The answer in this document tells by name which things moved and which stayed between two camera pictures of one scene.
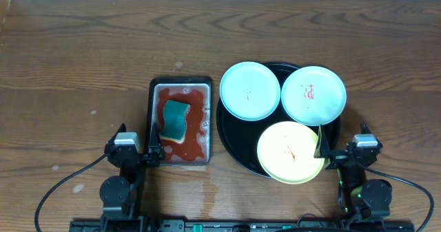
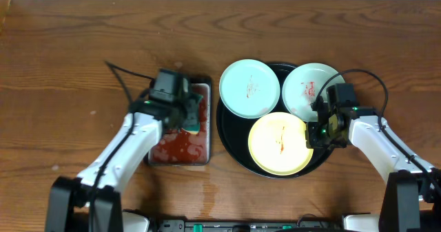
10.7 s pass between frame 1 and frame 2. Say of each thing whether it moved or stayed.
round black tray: moved
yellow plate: moved
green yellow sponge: moved
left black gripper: moved
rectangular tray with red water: stayed
